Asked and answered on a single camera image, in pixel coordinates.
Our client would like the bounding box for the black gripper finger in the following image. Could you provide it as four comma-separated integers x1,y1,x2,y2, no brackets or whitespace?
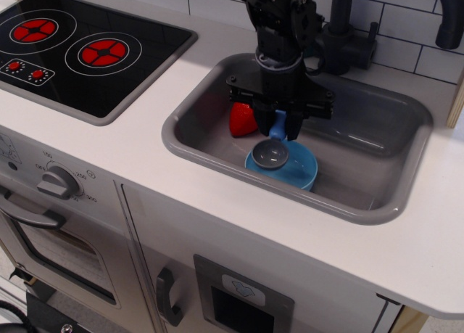
285,111,308,141
252,102,276,136

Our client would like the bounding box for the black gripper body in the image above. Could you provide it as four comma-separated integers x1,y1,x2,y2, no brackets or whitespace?
226,55,335,119

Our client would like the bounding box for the blue grey toy spoon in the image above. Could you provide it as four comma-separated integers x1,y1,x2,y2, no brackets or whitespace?
251,110,289,170

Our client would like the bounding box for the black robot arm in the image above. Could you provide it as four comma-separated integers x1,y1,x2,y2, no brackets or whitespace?
226,0,334,141

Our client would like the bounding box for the light blue bowl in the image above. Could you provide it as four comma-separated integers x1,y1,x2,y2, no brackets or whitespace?
244,140,318,191

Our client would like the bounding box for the grey sink basin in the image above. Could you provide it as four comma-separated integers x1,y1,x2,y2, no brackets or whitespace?
162,54,433,225

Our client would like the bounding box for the red toy strawberry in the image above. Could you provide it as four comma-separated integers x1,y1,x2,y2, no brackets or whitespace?
229,102,258,136

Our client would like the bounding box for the dark grey faucet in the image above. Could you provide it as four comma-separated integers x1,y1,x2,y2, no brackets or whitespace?
318,0,463,75

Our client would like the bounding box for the grey dispenser panel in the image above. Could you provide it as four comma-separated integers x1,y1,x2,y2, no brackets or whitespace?
193,255,294,333

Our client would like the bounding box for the black toy stovetop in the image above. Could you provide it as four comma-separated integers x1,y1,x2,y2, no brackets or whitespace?
1,0,197,126

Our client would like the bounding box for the grey oven knob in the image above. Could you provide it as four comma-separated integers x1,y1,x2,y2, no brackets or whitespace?
36,166,80,200

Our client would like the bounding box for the toy oven door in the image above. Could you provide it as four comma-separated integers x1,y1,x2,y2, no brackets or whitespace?
0,180,146,333

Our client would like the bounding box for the grey cabinet door handle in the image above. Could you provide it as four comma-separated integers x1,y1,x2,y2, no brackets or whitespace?
155,268,183,327

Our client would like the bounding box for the grey oven door handle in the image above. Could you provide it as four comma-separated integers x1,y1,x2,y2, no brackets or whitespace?
1,187,66,230

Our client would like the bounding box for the black cable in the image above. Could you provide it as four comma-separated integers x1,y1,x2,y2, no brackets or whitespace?
0,299,46,333

